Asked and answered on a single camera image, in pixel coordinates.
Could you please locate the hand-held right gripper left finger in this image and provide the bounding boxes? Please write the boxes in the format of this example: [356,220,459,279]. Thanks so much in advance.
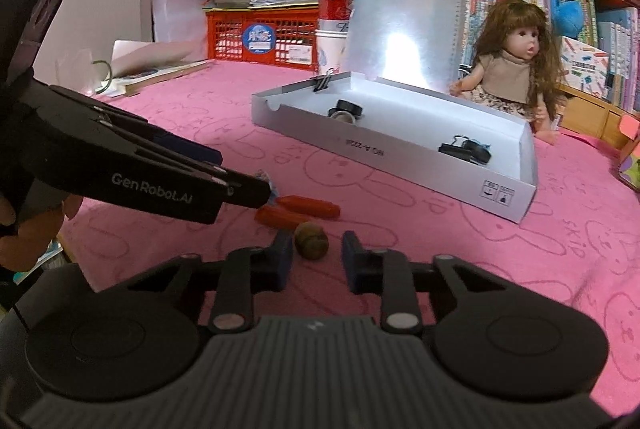
[95,229,296,334]

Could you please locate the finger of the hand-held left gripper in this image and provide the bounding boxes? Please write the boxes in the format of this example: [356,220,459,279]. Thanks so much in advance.
[50,84,224,167]
[95,106,276,194]

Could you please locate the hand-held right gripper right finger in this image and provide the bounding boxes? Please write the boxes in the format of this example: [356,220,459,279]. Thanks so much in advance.
[341,230,523,334]

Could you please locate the red cylinder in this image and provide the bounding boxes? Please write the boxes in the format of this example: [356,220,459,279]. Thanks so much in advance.
[254,206,302,228]
[276,194,342,218]

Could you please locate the small colourful toy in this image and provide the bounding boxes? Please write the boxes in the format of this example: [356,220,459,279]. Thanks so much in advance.
[256,170,280,206]

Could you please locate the white cardboard box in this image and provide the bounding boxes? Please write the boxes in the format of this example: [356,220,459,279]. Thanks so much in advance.
[251,70,540,224]

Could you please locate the person's left hand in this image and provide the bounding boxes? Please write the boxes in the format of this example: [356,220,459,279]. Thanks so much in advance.
[0,195,83,272]

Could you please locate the open book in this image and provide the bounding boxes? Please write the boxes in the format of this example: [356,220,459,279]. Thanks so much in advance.
[107,40,213,99]

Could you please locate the red plastic crate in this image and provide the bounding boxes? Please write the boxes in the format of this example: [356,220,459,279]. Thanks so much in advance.
[204,6,321,66]

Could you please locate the white paper sheets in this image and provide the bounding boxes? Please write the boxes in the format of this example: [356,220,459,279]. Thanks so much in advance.
[151,0,211,60]

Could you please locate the small black binder clip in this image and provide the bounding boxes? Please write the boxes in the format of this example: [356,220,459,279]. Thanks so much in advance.
[312,68,337,94]

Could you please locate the pink bunny-print blanket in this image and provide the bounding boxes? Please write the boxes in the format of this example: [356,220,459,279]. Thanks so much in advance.
[30,59,640,415]

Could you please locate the large black binder clip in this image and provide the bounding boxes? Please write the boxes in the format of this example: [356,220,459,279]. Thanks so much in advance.
[438,135,476,160]

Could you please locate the white paper cups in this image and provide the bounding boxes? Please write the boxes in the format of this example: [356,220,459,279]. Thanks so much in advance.
[315,28,348,72]

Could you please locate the red soda can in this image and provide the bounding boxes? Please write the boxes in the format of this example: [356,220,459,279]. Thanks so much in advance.
[318,0,353,32]

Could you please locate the long-haired doll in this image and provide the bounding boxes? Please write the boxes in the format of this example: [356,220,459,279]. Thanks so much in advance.
[447,0,568,145]

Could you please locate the translucent clipboard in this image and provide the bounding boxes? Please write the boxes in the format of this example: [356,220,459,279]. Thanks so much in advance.
[345,0,468,92]

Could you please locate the wooden drawer shelf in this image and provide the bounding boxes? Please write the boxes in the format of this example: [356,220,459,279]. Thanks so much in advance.
[557,84,640,152]

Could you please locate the colourful printed box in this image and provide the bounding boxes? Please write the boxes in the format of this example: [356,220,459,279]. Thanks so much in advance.
[559,35,612,99]

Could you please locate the row of upright books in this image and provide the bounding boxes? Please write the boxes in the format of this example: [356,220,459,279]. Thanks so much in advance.
[342,0,640,110]

